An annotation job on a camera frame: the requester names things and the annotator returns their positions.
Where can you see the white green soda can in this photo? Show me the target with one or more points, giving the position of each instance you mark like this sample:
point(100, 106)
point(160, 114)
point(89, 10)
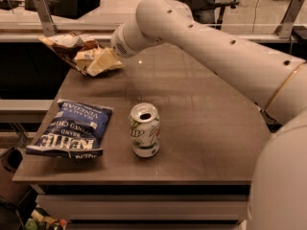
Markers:
point(144, 123)

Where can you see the left metal bracket post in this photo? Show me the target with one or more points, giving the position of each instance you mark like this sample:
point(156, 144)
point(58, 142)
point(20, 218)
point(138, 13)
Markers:
point(49, 28)

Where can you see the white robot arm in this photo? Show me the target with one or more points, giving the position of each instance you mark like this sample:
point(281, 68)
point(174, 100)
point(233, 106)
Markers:
point(276, 81)

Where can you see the blue Kettle chip bag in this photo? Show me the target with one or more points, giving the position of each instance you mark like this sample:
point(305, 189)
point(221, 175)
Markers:
point(75, 132)

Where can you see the metal bracket post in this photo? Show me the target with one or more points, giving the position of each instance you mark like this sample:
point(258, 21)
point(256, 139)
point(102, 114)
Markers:
point(284, 29)
point(49, 28)

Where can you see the dark bin at left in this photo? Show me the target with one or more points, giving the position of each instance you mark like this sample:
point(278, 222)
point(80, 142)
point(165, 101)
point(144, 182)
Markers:
point(13, 194)

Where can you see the colourful items under table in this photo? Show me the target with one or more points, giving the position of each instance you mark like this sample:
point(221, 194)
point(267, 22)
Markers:
point(40, 220)

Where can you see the brown chip bag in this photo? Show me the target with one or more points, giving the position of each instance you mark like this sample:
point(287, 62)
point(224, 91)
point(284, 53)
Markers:
point(66, 46)

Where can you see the right metal bracket post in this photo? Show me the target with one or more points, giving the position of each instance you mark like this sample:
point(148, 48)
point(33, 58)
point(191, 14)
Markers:
point(284, 29)

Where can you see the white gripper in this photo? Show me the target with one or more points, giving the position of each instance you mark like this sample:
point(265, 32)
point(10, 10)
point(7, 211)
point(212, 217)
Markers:
point(119, 44)

